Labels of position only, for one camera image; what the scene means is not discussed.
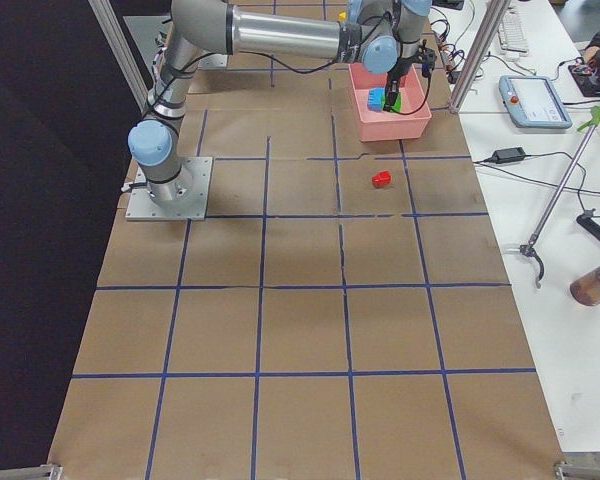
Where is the aluminium frame post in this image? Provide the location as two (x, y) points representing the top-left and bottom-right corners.
(449, 0), (510, 114)
(88, 0), (151, 113)

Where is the green toy block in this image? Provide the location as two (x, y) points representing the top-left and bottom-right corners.
(385, 92), (402, 114)

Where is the left aluminium frame post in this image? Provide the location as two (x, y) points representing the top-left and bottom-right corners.
(88, 0), (151, 113)

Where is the blue toy block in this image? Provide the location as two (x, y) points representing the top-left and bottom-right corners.
(366, 87), (385, 112)

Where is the brown bottle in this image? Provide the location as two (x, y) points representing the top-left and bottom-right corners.
(570, 266), (600, 306)

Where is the black power adapter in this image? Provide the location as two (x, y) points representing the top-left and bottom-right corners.
(490, 147), (527, 165)

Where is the white keyboard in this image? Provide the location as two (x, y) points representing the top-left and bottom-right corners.
(497, 9), (529, 55)

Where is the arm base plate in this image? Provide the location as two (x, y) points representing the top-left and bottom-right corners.
(125, 157), (213, 221)

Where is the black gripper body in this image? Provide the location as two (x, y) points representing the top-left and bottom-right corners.
(387, 40), (437, 94)

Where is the teach pendant tablet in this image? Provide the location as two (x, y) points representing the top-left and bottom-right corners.
(498, 75), (572, 130)

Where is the red toy block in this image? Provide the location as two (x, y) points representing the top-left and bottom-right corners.
(371, 170), (392, 189)

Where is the pink plastic box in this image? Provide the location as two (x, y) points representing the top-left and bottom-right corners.
(348, 63), (432, 142)

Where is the reacher grabber tool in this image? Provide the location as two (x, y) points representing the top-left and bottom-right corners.
(519, 106), (600, 289)

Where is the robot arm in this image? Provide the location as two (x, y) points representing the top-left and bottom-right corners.
(128, 1), (436, 210)

